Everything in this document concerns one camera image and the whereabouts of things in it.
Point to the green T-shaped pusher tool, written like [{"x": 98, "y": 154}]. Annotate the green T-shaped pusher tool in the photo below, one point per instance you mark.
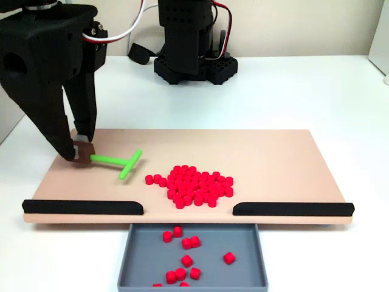
[{"x": 106, "y": 159}]

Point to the pile of red granules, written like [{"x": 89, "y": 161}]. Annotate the pile of red granules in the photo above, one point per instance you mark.
[{"x": 197, "y": 185}]

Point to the beige flat board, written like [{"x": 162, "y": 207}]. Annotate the beige flat board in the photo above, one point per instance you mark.
[{"x": 243, "y": 152}]

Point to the grey shallow tray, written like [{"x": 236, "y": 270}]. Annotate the grey shallow tray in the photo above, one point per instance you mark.
[{"x": 212, "y": 270}]

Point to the grey board foot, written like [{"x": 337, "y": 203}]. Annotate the grey board foot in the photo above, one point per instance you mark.
[{"x": 324, "y": 226}]

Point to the black edge rail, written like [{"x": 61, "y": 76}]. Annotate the black edge rail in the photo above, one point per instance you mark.
[
  {"x": 291, "y": 209},
  {"x": 82, "y": 207}
]

